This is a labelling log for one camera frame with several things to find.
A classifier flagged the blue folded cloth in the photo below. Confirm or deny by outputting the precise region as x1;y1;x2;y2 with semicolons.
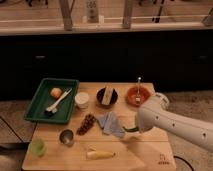
98;112;125;138

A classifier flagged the orange fruit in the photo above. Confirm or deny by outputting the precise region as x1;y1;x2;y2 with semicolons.
50;87;62;99

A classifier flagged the metal spoon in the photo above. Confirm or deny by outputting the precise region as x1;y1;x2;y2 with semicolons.
135;77;141;104

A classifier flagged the black cable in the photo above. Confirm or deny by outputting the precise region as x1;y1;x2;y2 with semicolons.
173;155;195;171

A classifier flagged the orange bowl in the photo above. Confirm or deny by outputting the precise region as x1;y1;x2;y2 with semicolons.
126;86;151;107

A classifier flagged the brown textured piece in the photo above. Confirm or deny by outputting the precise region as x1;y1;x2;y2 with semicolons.
76;114;97;135

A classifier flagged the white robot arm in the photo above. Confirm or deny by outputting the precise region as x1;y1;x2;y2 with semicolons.
135;92;213;152

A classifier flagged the white round container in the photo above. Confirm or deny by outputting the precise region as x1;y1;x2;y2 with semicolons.
75;92;90;109

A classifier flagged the beige block in bowl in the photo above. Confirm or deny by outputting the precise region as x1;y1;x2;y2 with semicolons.
102;86;113;105

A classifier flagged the black bowl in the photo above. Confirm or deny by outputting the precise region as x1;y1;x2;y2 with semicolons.
96;87;118;107

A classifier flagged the green plastic cup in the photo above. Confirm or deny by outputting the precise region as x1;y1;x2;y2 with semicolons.
28;139;46;157

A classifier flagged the small metal cup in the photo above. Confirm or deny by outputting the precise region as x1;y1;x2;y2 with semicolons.
59;129;74;147

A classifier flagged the green plastic tray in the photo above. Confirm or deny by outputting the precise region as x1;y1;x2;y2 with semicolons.
24;78;79;124

